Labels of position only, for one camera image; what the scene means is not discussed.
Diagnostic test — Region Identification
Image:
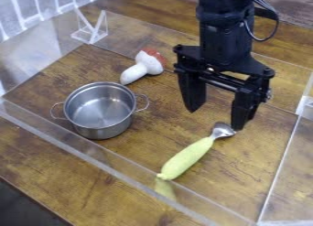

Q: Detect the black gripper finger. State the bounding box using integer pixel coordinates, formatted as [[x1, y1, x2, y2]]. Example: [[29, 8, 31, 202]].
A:
[[232, 90, 260, 131]]

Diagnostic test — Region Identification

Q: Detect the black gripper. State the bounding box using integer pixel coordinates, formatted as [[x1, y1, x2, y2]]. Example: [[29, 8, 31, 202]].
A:
[[174, 0, 277, 113]]

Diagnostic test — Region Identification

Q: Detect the green handled metal spoon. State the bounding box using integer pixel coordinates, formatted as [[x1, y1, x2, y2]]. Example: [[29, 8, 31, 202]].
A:
[[157, 122, 236, 180]]

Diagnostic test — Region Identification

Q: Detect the stainless steel pot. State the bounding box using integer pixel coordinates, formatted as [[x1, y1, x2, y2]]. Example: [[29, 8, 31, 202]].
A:
[[50, 81, 150, 140]]

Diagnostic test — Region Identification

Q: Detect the red capped toy mushroom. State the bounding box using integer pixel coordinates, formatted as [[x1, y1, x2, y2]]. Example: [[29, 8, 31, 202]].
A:
[[121, 48, 166, 85]]

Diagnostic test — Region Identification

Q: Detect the black cable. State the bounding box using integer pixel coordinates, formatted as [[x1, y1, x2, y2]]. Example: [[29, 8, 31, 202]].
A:
[[244, 0, 281, 43]]

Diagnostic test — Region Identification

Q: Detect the clear acrylic triangle bracket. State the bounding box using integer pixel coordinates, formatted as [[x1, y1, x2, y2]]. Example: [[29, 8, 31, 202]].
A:
[[71, 9, 109, 44]]

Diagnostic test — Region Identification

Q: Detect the clear acrylic enclosure wall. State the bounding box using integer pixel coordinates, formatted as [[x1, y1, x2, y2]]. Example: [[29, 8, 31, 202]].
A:
[[0, 98, 313, 226]]

